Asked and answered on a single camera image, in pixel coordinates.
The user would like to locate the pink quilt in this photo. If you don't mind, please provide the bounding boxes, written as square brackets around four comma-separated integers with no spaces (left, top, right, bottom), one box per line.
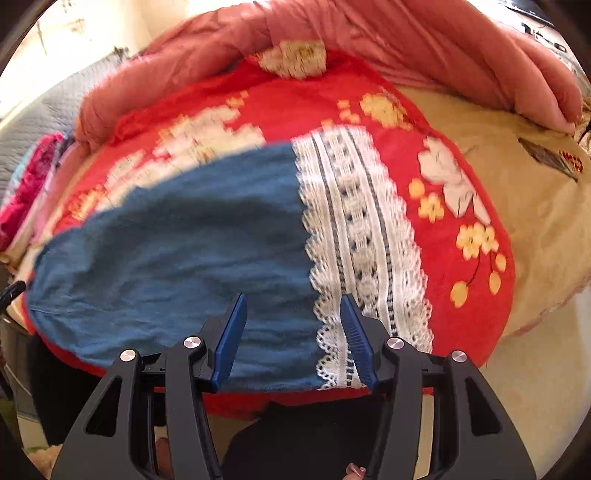
[74,0,583,153]

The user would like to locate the grey quilted headboard cover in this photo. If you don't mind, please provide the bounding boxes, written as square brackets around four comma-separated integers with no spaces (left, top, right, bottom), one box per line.
[0,55,125,195]

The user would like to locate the blue pants with lace hem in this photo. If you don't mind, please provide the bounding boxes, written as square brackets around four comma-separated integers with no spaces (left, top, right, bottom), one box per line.
[25,127,435,393]

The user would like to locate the pile of pink clothes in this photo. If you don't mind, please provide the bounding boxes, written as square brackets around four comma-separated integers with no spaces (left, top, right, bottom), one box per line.
[0,134,70,250]

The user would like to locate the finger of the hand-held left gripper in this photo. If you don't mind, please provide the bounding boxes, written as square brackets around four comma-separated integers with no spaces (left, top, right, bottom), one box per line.
[0,281,27,315]

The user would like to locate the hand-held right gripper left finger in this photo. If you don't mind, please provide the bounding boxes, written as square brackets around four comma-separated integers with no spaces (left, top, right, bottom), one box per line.
[50,293,249,480]

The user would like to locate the red floral blanket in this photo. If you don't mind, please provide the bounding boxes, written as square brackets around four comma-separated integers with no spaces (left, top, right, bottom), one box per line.
[21,48,515,421]

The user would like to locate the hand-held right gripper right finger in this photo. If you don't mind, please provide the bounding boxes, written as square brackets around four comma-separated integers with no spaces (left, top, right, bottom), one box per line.
[340,294,536,480]

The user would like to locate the beige bedsheet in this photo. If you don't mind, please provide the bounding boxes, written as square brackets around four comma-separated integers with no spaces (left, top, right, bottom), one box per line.
[392,85,591,342]

